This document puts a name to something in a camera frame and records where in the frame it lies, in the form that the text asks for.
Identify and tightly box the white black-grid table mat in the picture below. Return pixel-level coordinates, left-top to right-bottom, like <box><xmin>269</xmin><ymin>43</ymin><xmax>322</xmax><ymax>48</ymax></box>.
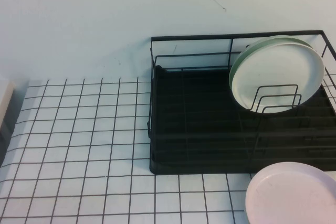
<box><xmin>0</xmin><ymin>66</ymin><xmax>336</xmax><ymax>224</ymax></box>

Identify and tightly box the black plastic drain tray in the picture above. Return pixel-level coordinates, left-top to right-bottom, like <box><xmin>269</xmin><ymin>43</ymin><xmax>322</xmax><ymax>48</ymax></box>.
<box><xmin>149</xmin><ymin>64</ymin><xmax>336</xmax><ymax>176</ymax></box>

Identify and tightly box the white round plate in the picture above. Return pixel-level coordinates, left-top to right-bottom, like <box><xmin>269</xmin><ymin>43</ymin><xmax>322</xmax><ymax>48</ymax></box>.
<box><xmin>228</xmin><ymin>41</ymin><xmax>326</xmax><ymax>115</ymax></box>

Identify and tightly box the white box at left edge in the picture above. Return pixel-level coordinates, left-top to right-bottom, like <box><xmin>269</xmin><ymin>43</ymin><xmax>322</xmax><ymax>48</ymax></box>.
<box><xmin>0</xmin><ymin>81</ymin><xmax>16</xmax><ymax>131</ymax></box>

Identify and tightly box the pale green round plate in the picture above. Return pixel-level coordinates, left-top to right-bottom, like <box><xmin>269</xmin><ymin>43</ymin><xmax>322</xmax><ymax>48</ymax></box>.
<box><xmin>228</xmin><ymin>35</ymin><xmax>316</xmax><ymax>91</ymax></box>

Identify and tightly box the black wire dish rack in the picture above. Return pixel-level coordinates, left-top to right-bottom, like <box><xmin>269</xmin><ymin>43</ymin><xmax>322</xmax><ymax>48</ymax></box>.
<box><xmin>145</xmin><ymin>29</ymin><xmax>336</xmax><ymax>167</ymax></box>

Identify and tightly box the pink round plate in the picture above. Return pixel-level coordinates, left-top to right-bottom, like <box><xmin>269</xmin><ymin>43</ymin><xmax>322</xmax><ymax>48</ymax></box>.
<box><xmin>245</xmin><ymin>162</ymin><xmax>336</xmax><ymax>224</ymax></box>

